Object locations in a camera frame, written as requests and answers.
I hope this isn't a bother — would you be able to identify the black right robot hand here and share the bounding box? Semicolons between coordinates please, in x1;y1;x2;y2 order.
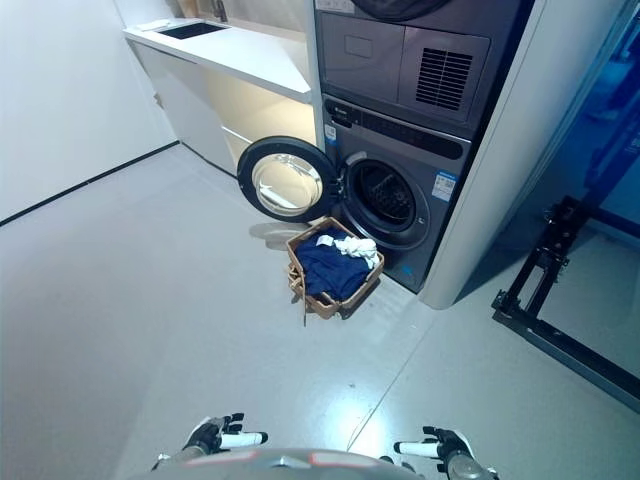
393;425;474;464

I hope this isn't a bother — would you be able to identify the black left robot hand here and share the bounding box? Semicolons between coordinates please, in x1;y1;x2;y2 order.
182;412;269;454

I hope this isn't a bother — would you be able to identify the white garment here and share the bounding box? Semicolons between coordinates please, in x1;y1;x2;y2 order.
333;236;379;271

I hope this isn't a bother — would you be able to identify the woven wicker laundry basket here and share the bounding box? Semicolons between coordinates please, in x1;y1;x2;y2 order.
285;216;386;329

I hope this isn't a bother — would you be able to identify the round washing machine door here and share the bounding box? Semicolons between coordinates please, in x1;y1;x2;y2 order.
236;135;347;224

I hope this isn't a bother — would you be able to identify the grey front-load washing machine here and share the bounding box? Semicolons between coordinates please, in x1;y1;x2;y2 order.
319;92;474;294

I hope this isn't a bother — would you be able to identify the grey robot torso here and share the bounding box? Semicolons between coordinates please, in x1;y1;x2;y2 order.
149;447;494;480

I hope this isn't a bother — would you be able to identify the dark blue garment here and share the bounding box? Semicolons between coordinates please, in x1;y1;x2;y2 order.
295;230;374;303

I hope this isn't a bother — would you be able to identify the white counter cabinet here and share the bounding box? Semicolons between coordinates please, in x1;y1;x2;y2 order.
123;17;319;180

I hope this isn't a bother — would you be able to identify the blue glass door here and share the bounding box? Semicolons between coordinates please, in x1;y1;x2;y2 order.
534;0;640;236

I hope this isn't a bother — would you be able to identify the grey stacked dryer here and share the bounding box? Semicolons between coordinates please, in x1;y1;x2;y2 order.
313;0;494;126

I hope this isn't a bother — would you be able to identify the black inset sink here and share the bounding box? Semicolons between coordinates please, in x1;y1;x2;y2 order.
152;21;233;41

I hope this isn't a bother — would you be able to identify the black metal frame stand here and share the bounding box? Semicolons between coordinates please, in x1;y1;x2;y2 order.
490;195;640;370

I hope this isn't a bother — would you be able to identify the white appliance enclosure cabinet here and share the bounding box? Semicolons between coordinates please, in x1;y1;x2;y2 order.
302;0;551;312

